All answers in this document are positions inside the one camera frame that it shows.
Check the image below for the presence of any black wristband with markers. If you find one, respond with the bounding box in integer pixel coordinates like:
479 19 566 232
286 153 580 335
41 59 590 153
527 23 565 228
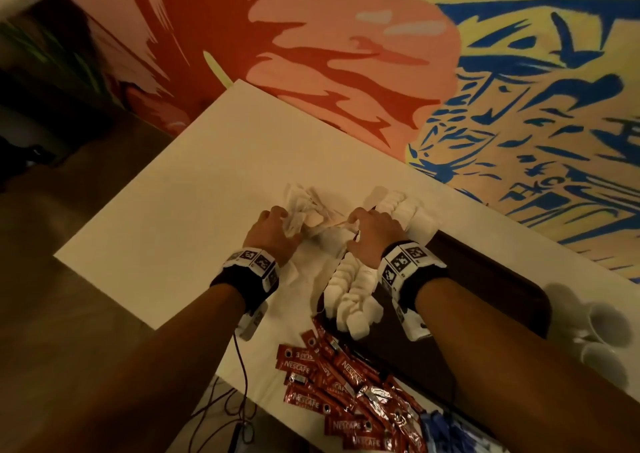
209 246 281 317
378 240 453 316

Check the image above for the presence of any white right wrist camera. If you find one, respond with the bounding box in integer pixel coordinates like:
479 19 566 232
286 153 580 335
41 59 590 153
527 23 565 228
395 306 433 343

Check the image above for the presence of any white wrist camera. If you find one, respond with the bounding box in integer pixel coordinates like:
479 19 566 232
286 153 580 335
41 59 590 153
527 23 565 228
235 302 269 342
395 306 433 343

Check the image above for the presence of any black object on floor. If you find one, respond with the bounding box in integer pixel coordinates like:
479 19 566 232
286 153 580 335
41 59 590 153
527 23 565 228
0 132 59 187

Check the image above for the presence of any person's right forearm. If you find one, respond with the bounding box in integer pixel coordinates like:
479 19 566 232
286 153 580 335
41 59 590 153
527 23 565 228
415 278 640 453

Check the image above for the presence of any black left wristband with markers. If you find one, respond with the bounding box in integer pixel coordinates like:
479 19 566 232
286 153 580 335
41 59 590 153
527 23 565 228
209 246 281 317

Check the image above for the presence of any pile of white tea bags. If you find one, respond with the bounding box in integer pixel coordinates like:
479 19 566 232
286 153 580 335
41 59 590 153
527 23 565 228
280 182 356 254

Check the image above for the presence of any person's left forearm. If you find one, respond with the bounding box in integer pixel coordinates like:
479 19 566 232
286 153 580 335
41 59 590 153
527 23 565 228
20 282 249 453

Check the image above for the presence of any dark brown tray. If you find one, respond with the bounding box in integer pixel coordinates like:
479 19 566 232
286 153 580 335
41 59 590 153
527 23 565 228
320 230 553 414

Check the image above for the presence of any pile of blue sugar sachets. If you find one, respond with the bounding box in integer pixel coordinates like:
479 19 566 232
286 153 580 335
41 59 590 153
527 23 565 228
420 410 511 453

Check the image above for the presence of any row of tea bags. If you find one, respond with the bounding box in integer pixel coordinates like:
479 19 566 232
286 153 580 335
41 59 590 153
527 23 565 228
320 184 441 342

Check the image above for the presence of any person's right hand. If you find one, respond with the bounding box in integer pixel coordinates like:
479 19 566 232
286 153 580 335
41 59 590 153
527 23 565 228
344 206 410 271

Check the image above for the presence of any pile of red Nescafe sachets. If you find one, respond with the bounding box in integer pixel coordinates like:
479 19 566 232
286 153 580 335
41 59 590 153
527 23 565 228
275 318 431 453

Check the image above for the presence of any small white cup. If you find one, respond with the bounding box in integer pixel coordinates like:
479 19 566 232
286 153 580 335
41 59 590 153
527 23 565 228
578 342 631 389
575 302 635 347

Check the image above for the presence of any black right wristband with markers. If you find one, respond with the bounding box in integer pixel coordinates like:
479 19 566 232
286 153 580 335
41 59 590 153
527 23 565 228
378 240 453 316

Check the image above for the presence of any person's left hand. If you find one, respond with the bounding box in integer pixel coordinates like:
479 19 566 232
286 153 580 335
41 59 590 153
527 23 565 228
242 204 306 267

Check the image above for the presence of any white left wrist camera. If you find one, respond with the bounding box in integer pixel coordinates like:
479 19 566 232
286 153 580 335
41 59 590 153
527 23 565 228
235 302 269 342

